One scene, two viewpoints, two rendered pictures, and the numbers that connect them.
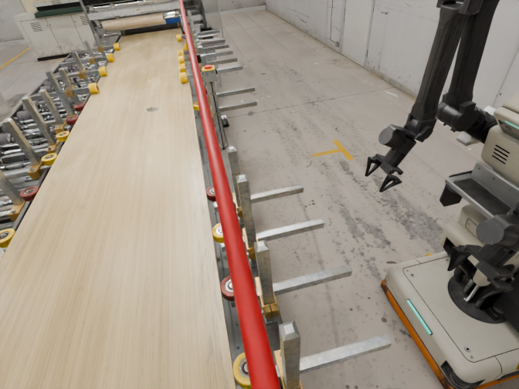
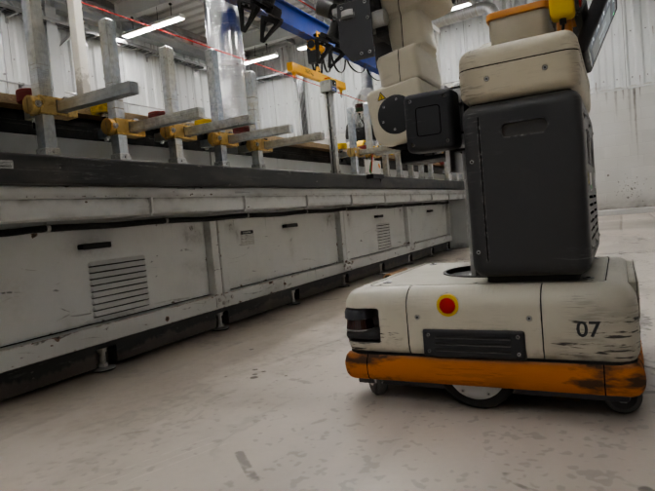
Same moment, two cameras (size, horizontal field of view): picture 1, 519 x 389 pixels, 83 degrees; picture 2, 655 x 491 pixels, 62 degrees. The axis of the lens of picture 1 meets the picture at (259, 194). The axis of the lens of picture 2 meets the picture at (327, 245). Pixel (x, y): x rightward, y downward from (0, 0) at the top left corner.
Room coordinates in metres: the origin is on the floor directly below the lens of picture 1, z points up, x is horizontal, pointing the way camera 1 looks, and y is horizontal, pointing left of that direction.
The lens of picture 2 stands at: (-0.72, -1.59, 0.47)
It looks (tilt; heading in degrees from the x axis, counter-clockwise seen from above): 3 degrees down; 38
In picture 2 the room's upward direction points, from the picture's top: 5 degrees counter-clockwise
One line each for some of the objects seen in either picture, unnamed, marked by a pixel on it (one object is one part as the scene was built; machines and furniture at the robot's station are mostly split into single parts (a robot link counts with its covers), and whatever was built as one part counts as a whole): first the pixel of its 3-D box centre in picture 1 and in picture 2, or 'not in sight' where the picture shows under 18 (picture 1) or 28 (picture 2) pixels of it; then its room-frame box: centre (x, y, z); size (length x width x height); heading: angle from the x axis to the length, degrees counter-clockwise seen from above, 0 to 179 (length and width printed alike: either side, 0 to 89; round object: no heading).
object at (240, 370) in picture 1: (250, 374); (104, 119); (0.29, 0.08, 0.85); 0.08 x 0.08 x 0.11
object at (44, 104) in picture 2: not in sight; (50, 107); (0.04, -0.06, 0.84); 0.14 x 0.06 x 0.05; 9
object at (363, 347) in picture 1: (318, 360); (148, 125); (0.32, -0.12, 0.80); 0.43 x 0.03 x 0.04; 99
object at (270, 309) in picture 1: (266, 296); (178, 132); (0.54, 0.01, 0.82); 0.14 x 0.06 x 0.05; 9
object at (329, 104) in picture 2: (217, 116); (331, 133); (1.74, 0.21, 0.93); 0.05 x 0.05 x 0.45; 9
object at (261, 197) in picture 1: (259, 197); (279, 143); (1.06, 0.00, 0.80); 0.43 x 0.03 x 0.04; 99
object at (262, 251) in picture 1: (266, 292); (172, 114); (0.52, 0.01, 0.88); 0.04 x 0.04 x 0.48; 9
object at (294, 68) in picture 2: not in sight; (319, 76); (6.12, 3.55, 2.65); 1.71 x 0.09 x 0.32; 9
